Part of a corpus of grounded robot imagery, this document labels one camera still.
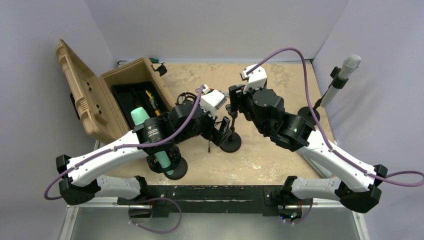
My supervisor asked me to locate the black round shock-mount stand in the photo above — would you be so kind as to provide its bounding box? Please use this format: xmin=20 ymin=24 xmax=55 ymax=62
xmin=146 ymin=146 xmax=188 ymax=180

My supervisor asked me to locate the yellow screwdriver in toolbox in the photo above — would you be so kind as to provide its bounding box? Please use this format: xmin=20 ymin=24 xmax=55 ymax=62
xmin=145 ymin=90 xmax=161 ymax=116

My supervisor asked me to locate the black aluminium mounting rail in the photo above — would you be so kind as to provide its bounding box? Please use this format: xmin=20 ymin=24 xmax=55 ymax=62
xmin=67 ymin=184 xmax=359 ymax=219

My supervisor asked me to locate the black stand right side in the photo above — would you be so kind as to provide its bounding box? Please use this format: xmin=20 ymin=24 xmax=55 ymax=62
xmin=297 ymin=66 xmax=349 ymax=127

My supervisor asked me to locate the mint green microphone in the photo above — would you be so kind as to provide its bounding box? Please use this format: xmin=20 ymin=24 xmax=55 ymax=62
xmin=130 ymin=107 xmax=171 ymax=169

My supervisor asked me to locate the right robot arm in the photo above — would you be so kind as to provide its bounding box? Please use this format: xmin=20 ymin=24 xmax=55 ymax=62
xmin=228 ymin=85 xmax=388 ymax=213

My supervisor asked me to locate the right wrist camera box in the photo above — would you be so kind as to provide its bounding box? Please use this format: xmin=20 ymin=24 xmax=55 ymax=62
xmin=240 ymin=65 xmax=268 ymax=94

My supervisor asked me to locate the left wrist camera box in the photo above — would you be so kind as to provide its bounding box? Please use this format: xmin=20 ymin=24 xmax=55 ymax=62
xmin=199 ymin=84 xmax=227 ymax=119

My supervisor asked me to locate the silver grey microphone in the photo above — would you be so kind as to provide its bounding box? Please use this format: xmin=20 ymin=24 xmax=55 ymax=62
xmin=320 ymin=54 xmax=362 ymax=108

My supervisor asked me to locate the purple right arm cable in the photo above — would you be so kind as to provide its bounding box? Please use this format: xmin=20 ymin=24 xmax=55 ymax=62
xmin=245 ymin=46 xmax=424 ymax=188

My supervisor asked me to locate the black round-base mic stand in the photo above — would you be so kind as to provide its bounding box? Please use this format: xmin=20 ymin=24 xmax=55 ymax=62
xmin=220 ymin=111 xmax=242 ymax=153

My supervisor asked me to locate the tan plastic toolbox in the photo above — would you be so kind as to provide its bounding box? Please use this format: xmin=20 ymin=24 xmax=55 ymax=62
xmin=55 ymin=39 xmax=175 ymax=144

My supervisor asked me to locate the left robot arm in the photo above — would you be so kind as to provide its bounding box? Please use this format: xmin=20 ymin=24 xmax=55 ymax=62
xmin=56 ymin=103 xmax=231 ymax=205

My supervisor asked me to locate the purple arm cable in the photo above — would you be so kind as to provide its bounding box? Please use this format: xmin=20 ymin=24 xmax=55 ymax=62
xmin=245 ymin=46 xmax=424 ymax=188
xmin=43 ymin=85 xmax=206 ymax=201

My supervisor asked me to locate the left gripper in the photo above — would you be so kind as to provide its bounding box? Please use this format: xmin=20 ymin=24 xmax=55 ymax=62
xmin=174 ymin=96 xmax=231 ymax=146

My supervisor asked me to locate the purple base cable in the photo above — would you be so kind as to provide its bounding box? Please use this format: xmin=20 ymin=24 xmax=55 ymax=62
xmin=128 ymin=198 xmax=182 ymax=235

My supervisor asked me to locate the green-handled tool behind toolbox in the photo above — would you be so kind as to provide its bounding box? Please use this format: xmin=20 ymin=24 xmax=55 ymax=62
xmin=149 ymin=57 xmax=164 ymax=64

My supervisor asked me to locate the black tripod shock-mount stand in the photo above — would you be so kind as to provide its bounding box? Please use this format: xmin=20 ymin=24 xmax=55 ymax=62
xmin=175 ymin=92 xmax=211 ymax=152

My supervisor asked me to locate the red-handled adjustable wrench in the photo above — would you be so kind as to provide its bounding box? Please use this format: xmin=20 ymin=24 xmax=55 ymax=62
xmin=195 ymin=84 xmax=230 ymax=98

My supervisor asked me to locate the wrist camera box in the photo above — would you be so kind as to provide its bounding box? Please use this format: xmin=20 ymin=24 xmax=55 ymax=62
xmin=199 ymin=84 xmax=227 ymax=119
xmin=240 ymin=65 xmax=268 ymax=94

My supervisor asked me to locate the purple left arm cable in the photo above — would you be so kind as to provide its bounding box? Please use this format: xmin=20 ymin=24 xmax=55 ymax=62
xmin=43 ymin=85 xmax=206 ymax=201

